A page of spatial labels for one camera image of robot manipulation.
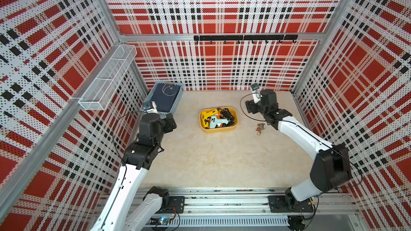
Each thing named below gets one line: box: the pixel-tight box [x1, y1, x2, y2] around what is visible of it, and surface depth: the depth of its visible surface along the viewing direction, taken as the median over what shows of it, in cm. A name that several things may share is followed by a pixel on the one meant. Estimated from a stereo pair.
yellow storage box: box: [199, 106, 239, 134], surface depth 100 cm
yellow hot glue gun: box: [201, 108, 218, 125], surface depth 101 cm
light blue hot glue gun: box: [209, 116, 230, 129], surface depth 98 cm
